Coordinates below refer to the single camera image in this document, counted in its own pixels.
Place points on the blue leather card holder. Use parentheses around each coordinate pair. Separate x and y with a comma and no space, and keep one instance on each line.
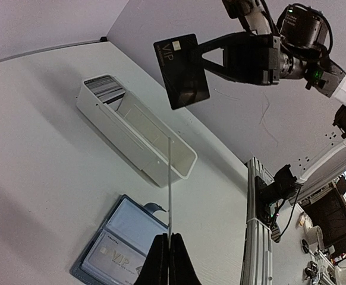
(135,224)

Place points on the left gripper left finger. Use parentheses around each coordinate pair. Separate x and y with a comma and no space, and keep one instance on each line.
(155,268)

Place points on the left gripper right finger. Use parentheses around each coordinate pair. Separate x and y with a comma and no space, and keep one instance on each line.
(181,270)

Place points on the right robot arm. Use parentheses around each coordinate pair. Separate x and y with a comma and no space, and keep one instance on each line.
(328,79)

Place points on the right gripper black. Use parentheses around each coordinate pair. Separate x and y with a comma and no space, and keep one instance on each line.
(253,59)

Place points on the white plastic tray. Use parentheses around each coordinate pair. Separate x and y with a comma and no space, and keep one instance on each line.
(150,144)

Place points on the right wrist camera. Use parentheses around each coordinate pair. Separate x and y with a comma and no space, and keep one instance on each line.
(303,27)

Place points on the stack of cards in tray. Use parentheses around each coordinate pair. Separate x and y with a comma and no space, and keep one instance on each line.
(106,89)

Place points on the black VIP credit card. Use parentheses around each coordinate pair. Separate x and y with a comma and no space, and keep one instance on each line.
(184,81)

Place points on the white credit card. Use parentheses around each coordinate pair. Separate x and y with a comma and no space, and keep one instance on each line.
(112,261)

